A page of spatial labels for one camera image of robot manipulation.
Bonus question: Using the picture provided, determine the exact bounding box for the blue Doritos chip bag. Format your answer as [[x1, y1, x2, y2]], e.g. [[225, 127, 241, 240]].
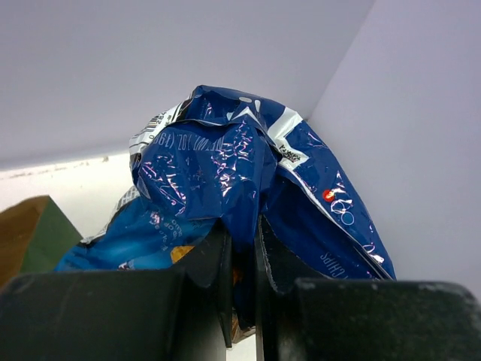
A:
[[56, 85, 395, 338]]

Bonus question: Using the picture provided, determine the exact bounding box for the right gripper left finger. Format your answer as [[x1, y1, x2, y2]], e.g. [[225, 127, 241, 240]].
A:
[[1, 223, 232, 360]]

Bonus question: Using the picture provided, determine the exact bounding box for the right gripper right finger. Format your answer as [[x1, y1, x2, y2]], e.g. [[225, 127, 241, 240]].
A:
[[255, 220, 480, 361]]

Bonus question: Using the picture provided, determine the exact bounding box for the green paper bag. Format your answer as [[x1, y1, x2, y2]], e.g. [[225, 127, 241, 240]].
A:
[[1, 196, 82, 287]]

